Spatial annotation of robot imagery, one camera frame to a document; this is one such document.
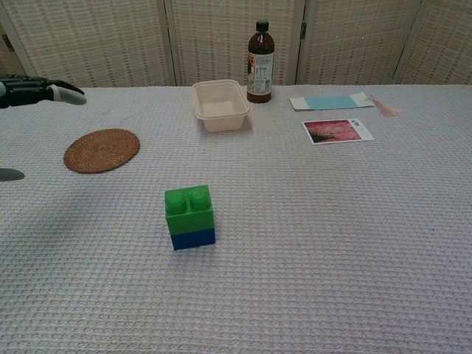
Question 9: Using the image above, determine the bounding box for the green toy brick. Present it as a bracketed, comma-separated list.
[164, 184, 216, 237]

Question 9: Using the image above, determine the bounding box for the beige plastic food container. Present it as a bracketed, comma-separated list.
[191, 79, 252, 133]

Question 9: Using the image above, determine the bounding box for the blue toy brick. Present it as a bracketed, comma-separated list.
[170, 227, 217, 251]

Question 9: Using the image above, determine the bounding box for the postcard with red picture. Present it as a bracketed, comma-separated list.
[301, 117, 376, 146]

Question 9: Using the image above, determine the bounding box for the blue cream bookmark pink tassel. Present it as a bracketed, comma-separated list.
[288, 91, 403, 118]

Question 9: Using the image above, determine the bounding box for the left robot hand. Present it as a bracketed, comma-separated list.
[0, 73, 88, 182]

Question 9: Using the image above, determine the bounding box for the round woven rattan coaster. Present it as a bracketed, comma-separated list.
[63, 128, 142, 174]

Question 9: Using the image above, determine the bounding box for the woven folding screen panel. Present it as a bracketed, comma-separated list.
[167, 0, 307, 88]
[0, 10, 34, 89]
[392, 0, 472, 86]
[296, 0, 423, 86]
[0, 0, 176, 89]

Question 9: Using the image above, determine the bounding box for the brown bottle with black cap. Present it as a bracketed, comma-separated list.
[246, 21, 276, 104]

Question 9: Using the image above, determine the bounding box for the white waffle tablecloth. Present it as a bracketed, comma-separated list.
[0, 83, 472, 354]

